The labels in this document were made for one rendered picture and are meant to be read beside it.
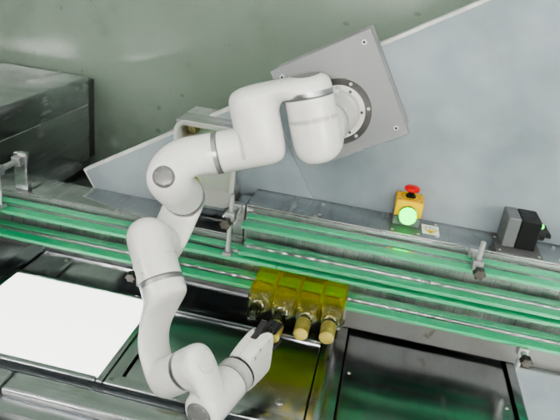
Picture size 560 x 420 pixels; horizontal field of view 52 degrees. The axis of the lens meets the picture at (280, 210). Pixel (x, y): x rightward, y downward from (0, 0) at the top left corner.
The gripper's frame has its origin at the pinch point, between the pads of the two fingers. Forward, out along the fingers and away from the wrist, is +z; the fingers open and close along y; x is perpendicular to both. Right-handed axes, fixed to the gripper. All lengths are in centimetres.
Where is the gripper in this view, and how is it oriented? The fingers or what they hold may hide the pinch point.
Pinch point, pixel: (272, 334)
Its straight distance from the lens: 129.1
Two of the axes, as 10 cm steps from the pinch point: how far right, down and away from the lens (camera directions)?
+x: -8.9, -2.7, 3.7
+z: 4.4, -3.2, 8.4
